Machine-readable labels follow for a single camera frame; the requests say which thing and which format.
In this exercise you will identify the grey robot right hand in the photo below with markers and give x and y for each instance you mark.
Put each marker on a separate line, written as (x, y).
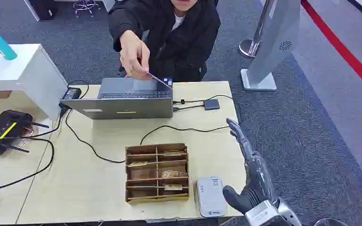
(259, 177)

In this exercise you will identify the person's right hand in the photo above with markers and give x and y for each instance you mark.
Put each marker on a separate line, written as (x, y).
(134, 56)

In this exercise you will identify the thin plastic card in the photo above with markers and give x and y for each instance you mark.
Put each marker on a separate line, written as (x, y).
(159, 80)

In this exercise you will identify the white card reader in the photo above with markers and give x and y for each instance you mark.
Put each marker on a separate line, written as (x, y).
(210, 196)

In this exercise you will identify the grey laptop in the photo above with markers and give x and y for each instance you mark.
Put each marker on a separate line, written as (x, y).
(121, 109)

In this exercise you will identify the person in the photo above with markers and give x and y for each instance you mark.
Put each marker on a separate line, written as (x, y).
(193, 31)

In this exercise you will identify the chrome chair base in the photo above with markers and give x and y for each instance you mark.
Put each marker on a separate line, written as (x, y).
(85, 6)

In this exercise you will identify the black power adapter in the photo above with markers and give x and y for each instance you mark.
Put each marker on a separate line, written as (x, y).
(71, 93)

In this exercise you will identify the clear round base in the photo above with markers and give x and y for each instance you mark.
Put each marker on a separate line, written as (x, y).
(331, 222)

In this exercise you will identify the card in wooden box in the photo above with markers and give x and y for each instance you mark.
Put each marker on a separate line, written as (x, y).
(172, 153)
(173, 174)
(173, 187)
(138, 164)

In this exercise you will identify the dark grey usb hub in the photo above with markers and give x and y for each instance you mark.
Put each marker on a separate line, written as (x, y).
(212, 104)

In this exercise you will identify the black cabinet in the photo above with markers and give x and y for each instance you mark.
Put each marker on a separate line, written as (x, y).
(43, 7)

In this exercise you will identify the white cabinet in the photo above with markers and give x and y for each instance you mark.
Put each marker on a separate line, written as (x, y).
(21, 75)

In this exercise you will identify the wooden card box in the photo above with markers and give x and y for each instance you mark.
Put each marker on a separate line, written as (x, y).
(143, 173)

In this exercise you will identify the grey kiosk stand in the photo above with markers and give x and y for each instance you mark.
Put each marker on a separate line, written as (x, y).
(274, 43)

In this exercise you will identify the red floor tape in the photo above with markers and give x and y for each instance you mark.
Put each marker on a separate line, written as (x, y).
(340, 46)

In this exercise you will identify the black wifi router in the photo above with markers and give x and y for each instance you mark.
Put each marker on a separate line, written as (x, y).
(0, 132)

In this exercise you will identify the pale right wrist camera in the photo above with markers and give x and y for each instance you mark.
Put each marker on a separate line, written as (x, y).
(262, 215)

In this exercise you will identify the chrome stanchion post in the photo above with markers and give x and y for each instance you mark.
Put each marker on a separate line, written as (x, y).
(249, 46)

